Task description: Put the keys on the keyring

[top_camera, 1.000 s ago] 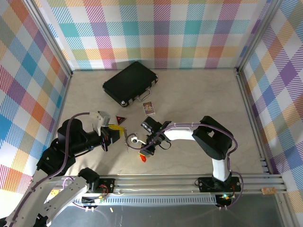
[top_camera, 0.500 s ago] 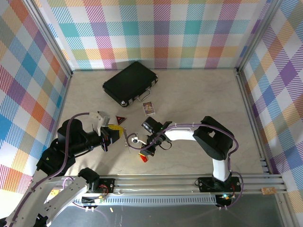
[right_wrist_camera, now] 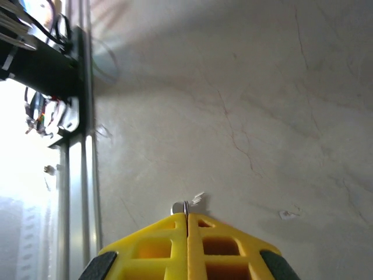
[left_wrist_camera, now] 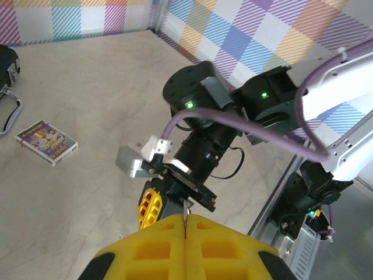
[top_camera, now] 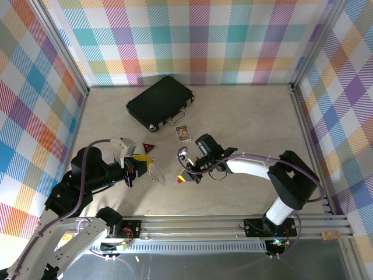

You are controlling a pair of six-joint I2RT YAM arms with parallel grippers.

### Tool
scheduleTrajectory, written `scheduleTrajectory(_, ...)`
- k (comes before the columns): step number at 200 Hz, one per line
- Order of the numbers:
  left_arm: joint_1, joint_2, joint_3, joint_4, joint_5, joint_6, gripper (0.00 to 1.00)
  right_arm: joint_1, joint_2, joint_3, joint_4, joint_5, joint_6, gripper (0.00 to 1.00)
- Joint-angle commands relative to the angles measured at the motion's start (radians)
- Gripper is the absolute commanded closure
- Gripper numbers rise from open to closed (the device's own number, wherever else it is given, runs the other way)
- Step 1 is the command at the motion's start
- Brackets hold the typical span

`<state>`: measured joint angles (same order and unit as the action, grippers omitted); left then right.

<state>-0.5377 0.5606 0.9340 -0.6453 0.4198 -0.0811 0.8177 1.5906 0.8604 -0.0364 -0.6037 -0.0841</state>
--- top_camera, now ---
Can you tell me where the small colourful card box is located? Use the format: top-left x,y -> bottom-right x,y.
175,124 -> 192,144

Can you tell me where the black briefcase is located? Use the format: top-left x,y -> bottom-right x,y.
126,75 -> 196,134

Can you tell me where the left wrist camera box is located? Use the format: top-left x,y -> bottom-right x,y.
121,138 -> 138,157

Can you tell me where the white left camera bracket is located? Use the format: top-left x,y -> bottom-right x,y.
110,138 -> 129,169

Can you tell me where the long aluminium frame rail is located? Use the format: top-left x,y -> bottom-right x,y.
34,214 -> 355,242

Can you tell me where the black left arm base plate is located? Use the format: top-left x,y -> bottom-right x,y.
109,218 -> 143,239

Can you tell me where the grey slotted cable duct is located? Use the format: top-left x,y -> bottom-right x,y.
87,240 -> 268,254

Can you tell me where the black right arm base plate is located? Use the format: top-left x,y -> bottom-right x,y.
243,218 -> 298,237

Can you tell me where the aluminium side rail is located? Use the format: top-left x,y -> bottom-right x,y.
290,84 -> 336,216

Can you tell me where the aluminium frame post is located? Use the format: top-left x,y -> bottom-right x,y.
29,0 -> 90,97
290,0 -> 350,91

